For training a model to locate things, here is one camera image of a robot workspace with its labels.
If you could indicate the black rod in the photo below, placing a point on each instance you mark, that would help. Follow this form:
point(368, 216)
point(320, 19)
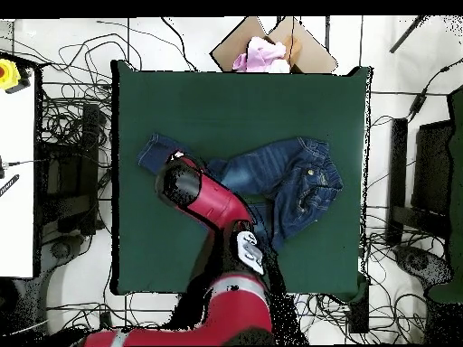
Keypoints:
point(405, 35)

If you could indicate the yellow emergency stop button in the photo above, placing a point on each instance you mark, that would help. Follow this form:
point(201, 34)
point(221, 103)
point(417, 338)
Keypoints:
point(9, 74)

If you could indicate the brown cardboard box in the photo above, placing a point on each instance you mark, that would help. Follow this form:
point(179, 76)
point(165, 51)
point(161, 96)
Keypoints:
point(231, 47)

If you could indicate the black equipment rack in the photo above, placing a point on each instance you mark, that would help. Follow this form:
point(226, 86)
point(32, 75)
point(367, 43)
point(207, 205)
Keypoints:
point(90, 144)

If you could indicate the pink cloth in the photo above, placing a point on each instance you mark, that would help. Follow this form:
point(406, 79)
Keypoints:
point(260, 54)

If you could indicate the white table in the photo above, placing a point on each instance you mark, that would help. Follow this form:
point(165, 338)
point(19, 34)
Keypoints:
point(16, 217)

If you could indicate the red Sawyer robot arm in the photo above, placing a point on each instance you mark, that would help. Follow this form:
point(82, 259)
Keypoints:
point(217, 202)

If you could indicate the blue denim jeans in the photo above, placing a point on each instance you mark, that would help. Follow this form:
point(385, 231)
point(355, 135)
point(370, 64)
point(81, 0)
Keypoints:
point(296, 180)

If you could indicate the dark green table cloth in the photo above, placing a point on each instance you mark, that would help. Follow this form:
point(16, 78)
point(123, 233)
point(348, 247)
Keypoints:
point(217, 101)

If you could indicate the black stand beside table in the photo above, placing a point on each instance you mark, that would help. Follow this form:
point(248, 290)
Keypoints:
point(358, 318)

